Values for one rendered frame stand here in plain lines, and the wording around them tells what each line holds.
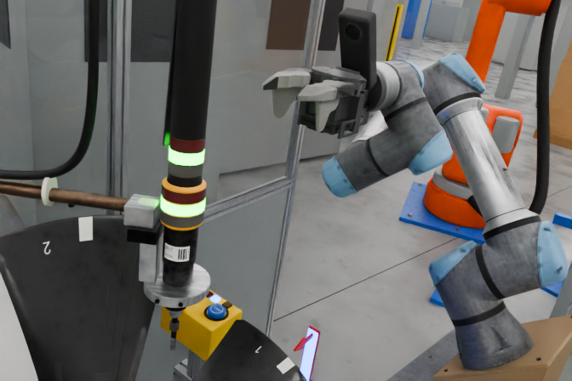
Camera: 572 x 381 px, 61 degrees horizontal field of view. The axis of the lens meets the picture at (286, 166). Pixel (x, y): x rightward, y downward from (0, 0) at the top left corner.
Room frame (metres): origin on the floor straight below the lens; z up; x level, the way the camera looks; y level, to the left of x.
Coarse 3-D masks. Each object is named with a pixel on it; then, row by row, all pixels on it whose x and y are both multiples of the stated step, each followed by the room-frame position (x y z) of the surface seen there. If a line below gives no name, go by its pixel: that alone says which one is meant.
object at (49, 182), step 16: (96, 0) 0.43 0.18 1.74; (96, 16) 0.43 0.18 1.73; (96, 32) 0.43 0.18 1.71; (96, 48) 0.43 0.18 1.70; (96, 64) 0.43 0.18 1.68; (96, 80) 0.43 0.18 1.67; (96, 96) 0.43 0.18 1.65; (80, 144) 0.43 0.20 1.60; (80, 160) 0.43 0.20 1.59; (0, 176) 0.43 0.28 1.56; (16, 176) 0.43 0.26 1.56; (32, 176) 0.43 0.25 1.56; (48, 176) 0.43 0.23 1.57; (48, 192) 0.43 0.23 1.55
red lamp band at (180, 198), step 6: (162, 186) 0.43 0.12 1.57; (162, 192) 0.42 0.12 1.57; (168, 192) 0.42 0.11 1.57; (174, 192) 0.41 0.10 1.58; (198, 192) 0.42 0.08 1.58; (204, 192) 0.43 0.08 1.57; (168, 198) 0.42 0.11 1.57; (174, 198) 0.41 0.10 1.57; (180, 198) 0.41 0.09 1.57; (186, 198) 0.41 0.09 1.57; (192, 198) 0.42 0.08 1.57; (198, 198) 0.42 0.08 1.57
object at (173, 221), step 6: (162, 210) 0.42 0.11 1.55; (162, 216) 0.42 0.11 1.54; (168, 216) 0.42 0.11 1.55; (198, 216) 0.42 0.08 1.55; (168, 222) 0.42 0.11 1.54; (174, 222) 0.41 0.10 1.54; (180, 222) 0.41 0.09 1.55; (186, 222) 0.42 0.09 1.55; (192, 222) 0.42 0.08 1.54; (198, 222) 0.42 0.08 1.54
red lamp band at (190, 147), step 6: (174, 138) 0.42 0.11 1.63; (204, 138) 0.43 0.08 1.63; (174, 144) 0.42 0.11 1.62; (180, 144) 0.42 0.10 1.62; (186, 144) 0.42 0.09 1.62; (192, 144) 0.42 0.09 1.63; (198, 144) 0.42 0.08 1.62; (204, 144) 0.43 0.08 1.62; (174, 150) 0.42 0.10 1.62; (180, 150) 0.42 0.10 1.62; (186, 150) 0.42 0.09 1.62; (192, 150) 0.42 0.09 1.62; (198, 150) 0.43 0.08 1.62
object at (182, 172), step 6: (168, 168) 0.43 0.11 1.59; (174, 168) 0.42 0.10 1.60; (180, 168) 0.42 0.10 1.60; (186, 168) 0.42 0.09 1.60; (192, 168) 0.42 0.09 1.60; (198, 168) 0.43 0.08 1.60; (174, 174) 0.42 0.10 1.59; (180, 174) 0.42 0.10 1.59; (186, 174) 0.42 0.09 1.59; (192, 174) 0.42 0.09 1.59; (198, 174) 0.43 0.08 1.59
